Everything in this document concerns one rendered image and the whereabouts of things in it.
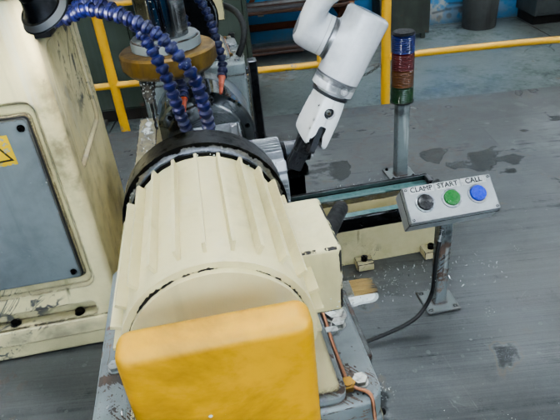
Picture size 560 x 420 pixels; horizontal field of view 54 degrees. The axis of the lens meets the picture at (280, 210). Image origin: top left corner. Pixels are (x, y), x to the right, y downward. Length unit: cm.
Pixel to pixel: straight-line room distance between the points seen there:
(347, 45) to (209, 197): 60
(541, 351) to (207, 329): 86
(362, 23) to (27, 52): 55
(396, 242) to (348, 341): 71
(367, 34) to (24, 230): 70
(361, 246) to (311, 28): 51
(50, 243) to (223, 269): 69
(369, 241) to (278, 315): 92
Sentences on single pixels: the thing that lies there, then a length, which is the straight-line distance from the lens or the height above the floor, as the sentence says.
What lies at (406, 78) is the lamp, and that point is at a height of 110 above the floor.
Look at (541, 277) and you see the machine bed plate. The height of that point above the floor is 80.
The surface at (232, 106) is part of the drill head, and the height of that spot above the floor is 112.
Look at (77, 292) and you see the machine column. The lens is 113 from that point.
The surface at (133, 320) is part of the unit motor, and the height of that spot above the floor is 131.
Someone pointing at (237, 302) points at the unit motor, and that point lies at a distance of 43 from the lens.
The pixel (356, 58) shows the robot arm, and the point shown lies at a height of 129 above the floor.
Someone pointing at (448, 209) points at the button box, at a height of 105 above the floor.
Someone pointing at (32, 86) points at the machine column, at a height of 135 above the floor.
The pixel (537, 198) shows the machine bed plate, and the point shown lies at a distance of 159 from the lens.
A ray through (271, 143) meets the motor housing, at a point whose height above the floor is 111.
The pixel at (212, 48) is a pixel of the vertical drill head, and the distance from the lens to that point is 105.
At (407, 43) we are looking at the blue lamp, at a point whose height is 119.
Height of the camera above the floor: 160
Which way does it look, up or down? 32 degrees down
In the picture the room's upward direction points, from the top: 6 degrees counter-clockwise
